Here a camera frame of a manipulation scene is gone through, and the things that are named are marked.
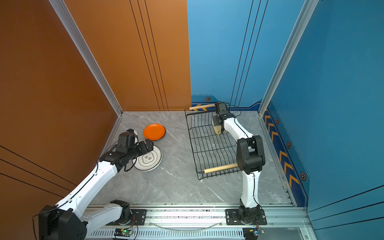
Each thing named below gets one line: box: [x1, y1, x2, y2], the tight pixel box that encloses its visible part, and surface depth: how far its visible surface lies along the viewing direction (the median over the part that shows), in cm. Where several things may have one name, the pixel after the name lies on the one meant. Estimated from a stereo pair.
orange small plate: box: [143, 123, 166, 141], surface depth 107 cm
